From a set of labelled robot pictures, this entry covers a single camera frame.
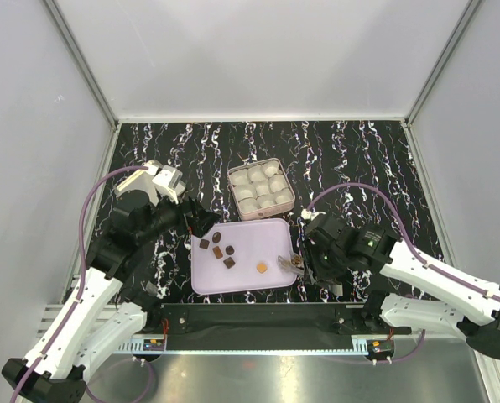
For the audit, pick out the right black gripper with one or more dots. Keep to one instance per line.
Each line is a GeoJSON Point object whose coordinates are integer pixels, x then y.
{"type": "Point", "coordinates": [313, 269]}

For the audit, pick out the caramel brown square chocolate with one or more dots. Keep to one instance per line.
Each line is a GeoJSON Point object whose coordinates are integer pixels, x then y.
{"type": "Point", "coordinates": [217, 252]}

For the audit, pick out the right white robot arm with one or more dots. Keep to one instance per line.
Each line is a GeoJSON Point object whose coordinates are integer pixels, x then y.
{"type": "Point", "coordinates": [461, 305]}

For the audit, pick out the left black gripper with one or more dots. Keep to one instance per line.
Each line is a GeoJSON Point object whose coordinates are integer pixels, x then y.
{"type": "Point", "coordinates": [200, 221]}

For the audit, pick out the lilac plastic tray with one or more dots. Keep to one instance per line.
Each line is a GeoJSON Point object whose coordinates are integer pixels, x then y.
{"type": "Point", "coordinates": [254, 242]}

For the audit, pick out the dark pyramid chocolate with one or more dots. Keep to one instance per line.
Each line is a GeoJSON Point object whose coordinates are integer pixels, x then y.
{"type": "Point", "coordinates": [229, 262]}

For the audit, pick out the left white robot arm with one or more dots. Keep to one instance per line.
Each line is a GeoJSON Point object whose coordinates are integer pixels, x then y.
{"type": "Point", "coordinates": [62, 363]}

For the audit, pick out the pink tin lid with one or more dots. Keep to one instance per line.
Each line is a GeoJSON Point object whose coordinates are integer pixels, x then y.
{"type": "Point", "coordinates": [155, 180]}

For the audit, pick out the dark square chocolate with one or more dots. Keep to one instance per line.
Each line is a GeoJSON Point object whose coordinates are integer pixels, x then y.
{"type": "Point", "coordinates": [204, 244]}

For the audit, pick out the pink chocolate tin box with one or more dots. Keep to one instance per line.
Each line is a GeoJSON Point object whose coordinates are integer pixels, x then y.
{"type": "Point", "coordinates": [261, 189]}

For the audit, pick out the orange caramel chocolate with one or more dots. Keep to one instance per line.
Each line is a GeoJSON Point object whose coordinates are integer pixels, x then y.
{"type": "Point", "coordinates": [262, 267]}

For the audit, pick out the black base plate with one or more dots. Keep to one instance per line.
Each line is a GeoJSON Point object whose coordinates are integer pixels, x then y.
{"type": "Point", "coordinates": [266, 327]}

